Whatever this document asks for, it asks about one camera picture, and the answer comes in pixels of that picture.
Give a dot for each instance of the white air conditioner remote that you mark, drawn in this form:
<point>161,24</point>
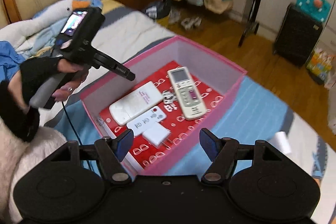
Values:
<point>187,95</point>

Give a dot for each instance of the pink cardboard box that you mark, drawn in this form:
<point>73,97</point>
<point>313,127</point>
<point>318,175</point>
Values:
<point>225,100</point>

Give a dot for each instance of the striped bed sheet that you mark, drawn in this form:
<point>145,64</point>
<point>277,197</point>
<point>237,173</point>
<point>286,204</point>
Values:
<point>252,113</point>

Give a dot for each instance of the person's left hand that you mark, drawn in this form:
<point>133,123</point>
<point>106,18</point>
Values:
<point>39,67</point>

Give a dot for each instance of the white goose plush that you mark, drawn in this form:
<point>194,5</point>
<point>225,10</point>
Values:
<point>52,16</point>

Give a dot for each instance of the pair of white slippers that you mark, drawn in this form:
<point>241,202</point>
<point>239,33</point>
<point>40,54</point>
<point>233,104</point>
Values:
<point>190,23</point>

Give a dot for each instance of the small white remote red button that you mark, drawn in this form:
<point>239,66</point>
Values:
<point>145,121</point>

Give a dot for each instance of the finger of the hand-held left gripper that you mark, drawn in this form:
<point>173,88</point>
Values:
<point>124,71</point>

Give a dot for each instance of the small white cube charger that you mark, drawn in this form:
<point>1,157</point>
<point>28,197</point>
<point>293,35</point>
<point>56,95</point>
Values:
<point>156,134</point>

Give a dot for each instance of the light blue blanket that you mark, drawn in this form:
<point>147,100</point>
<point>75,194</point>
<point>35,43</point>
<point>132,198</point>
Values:
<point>39,40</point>

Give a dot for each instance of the plain white remote control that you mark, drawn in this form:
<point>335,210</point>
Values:
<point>134,103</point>

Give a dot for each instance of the blue cloth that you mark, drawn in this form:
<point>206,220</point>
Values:
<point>8,56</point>

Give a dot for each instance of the person's left forearm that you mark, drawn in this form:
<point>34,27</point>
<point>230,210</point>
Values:
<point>15,119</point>

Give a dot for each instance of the black suitcase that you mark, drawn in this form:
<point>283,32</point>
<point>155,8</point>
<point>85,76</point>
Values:
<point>296,35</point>

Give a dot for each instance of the dark bag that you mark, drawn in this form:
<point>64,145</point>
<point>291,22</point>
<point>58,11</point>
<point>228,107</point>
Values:
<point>157,8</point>

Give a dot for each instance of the person's white fleece clothing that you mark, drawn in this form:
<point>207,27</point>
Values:
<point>26,155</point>

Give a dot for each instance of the red printed paper bag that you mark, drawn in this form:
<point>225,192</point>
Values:
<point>183,132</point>

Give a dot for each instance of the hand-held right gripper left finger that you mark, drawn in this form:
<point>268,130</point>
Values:
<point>124,144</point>

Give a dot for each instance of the teal bag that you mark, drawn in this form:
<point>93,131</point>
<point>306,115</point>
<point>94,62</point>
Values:
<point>313,3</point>

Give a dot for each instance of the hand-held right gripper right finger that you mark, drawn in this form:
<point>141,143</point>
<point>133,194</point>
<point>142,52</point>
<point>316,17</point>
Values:
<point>208,144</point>

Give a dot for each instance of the colourful gift box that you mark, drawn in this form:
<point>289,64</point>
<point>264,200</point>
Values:
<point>319,66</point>

